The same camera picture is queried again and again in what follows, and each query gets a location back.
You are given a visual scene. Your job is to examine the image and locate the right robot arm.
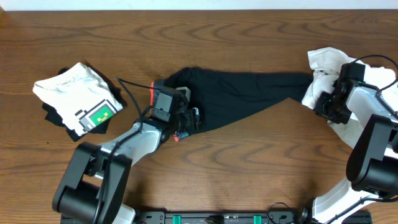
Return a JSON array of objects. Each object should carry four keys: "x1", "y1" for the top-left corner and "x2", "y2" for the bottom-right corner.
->
[{"x1": 300, "y1": 80, "x2": 397, "y2": 223}]

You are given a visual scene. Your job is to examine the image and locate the black leggings red waistband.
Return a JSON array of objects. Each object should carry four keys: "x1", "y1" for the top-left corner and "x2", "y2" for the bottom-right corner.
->
[{"x1": 151, "y1": 67, "x2": 313, "y2": 141}]

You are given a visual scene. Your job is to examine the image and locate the white folded pixel-print t-shirt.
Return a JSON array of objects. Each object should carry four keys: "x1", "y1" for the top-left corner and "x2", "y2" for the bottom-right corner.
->
[{"x1": 32, "y1": 62, "x2": 124, "y2": 137}]

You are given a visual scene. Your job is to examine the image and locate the white garment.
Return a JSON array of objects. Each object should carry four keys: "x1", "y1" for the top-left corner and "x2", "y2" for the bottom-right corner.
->
[{"x1": 302, "y1": 47, "x2": 396, "y2": 147}]

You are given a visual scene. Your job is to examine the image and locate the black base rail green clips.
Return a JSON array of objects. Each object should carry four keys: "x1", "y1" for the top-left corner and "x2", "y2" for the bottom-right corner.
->
[{"x1": 138, "y1": 211, "x2": 373, "y2": 224}]

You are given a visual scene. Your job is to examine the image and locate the black looped base cable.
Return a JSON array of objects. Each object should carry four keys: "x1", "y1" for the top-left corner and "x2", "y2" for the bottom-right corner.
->
[{"x1": 266, "y1": 201, "x2": 296, "y2": 224}]

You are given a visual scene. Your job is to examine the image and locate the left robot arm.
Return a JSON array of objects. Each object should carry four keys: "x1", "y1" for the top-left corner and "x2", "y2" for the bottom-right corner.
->
[{"x1": 52, "y1": 108, "x2": 201, "y2": 223}]

